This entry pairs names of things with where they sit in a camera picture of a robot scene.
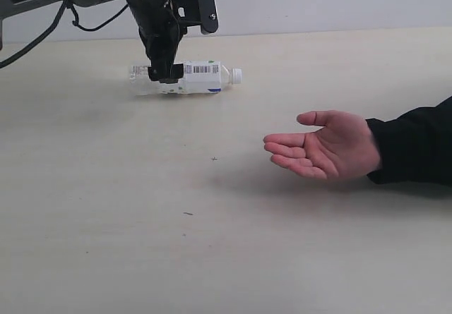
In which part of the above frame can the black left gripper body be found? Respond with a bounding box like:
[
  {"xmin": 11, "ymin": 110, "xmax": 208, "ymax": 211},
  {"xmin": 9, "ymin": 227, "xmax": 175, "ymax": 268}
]
[{"xmin": 126, "ymin": 0, "xmax": 182, "ymax": 71}]

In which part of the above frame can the clear bottle white barcode label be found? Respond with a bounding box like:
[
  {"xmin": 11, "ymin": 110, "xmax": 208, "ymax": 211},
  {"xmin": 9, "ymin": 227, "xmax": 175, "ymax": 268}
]
[{"xmin": 129, "ymin": 60, "xmax": 243, "ymax": 96}]

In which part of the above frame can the bare open human hand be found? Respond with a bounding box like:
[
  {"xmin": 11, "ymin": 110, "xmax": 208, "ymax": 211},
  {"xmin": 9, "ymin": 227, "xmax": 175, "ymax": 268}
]
[{"xmin": 263, "ymin": 110, "xmax": 381, "ymax": 181}]

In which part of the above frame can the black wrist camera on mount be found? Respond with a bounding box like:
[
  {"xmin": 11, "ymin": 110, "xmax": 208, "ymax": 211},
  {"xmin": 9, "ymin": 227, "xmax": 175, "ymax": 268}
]
[{"xmin": 172, "ymin": 0, "xmax": 219, "ymax": 35}]

